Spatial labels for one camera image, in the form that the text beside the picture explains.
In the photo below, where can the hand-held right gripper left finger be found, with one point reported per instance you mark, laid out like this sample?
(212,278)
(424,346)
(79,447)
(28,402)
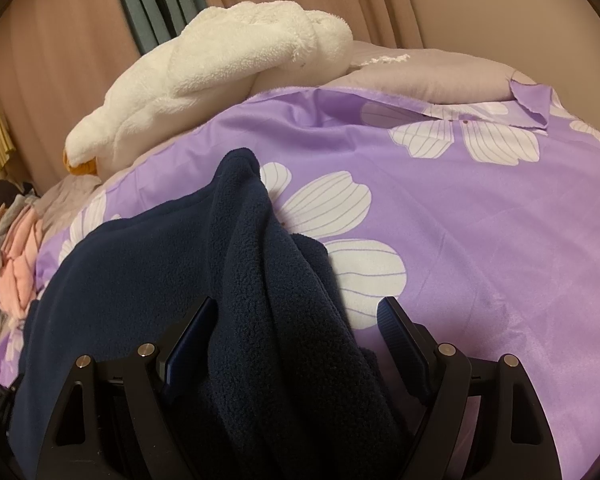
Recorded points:
(190,345)

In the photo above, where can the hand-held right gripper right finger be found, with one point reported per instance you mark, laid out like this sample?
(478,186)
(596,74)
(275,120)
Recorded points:
(400,335)

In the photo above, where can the navy fleece jacket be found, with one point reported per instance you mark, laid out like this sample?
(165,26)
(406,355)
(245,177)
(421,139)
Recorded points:
(270,310)

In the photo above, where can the pile of pink clothes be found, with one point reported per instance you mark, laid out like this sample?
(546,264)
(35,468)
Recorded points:
(22,260)

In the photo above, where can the purple floral bed sheet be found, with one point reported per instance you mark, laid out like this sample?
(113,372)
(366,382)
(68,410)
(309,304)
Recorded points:
(455,235)

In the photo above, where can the dark brown pillow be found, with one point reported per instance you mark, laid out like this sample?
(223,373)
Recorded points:
(2,191)

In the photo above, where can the white plush goose toy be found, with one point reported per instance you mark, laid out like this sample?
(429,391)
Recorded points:
(205,60)

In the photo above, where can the blue-grey curtain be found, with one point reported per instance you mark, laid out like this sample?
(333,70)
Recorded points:
(155,0)

